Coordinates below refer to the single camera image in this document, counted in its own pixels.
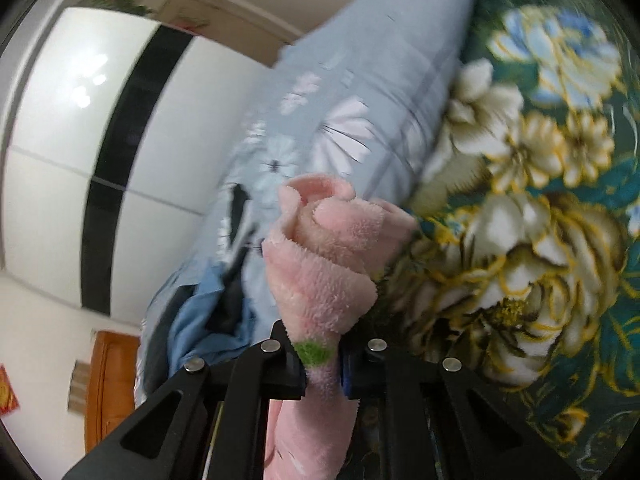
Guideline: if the red wall decoration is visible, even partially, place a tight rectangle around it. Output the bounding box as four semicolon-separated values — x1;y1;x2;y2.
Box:
0;364;20;417

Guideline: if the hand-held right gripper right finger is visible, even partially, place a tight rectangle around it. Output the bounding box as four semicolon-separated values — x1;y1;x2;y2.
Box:
340;332;581;480

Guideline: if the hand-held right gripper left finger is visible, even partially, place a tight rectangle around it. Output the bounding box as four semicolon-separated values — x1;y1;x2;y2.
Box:
62;321;307;480

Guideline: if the white wardrobe with black stripe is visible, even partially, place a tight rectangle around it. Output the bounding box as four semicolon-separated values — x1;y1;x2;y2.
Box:
0;6;281;317

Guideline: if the pink fleece garment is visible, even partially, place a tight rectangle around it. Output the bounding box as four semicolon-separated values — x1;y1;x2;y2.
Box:
261;172;418;480

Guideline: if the wooden door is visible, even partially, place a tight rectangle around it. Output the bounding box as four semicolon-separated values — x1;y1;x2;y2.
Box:
84;330;142;453

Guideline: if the light blue floral quilt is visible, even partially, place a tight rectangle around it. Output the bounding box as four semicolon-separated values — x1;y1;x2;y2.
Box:
135;0;478;406

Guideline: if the green floral blanket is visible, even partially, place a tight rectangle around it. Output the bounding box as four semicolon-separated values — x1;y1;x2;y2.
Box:
345;0;640;480

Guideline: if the blue cloth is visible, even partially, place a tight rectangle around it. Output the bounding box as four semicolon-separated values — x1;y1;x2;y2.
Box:
167;260;261;378

